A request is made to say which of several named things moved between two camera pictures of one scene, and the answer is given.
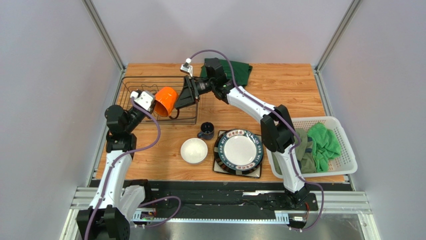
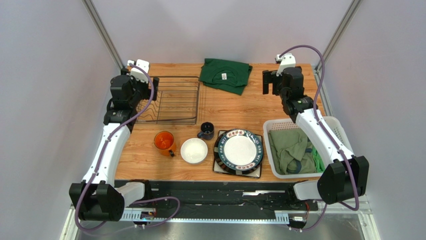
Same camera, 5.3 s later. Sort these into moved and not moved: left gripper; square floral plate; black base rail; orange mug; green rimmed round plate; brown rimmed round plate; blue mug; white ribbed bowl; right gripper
Moved: right gripper; left gripper; orange mug
Not moved: green rimmed round plate; brown rimmed round plate; square floral plate; black base rail; blue mug; white ribbed bowl
